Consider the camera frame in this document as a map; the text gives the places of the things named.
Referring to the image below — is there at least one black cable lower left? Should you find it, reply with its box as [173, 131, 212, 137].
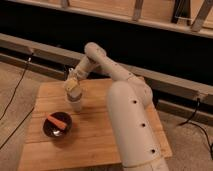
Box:
[0, 106, 36, 150]

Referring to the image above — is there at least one white ceramic cup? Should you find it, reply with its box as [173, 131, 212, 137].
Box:
[67, 93, 82, 112]

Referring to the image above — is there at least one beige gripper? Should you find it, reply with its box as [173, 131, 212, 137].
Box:
[68, 58, 91, 81]

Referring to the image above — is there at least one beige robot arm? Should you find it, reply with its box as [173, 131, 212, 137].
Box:
[65, 42, 169, 171]

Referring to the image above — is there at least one black cable right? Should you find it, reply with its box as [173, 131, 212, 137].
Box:
[177, 97, 213, 158]

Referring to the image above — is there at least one dark brown bowl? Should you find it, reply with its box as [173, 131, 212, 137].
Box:
[43, 112, 72, 138]

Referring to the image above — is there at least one orange stick in bowl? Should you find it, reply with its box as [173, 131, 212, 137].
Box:
[47, 115, 67, 130]

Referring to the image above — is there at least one black cable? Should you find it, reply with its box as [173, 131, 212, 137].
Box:
[0, 52, 35, 120]
[0, 106, 36, 150]
[177, 97, 213, 158]

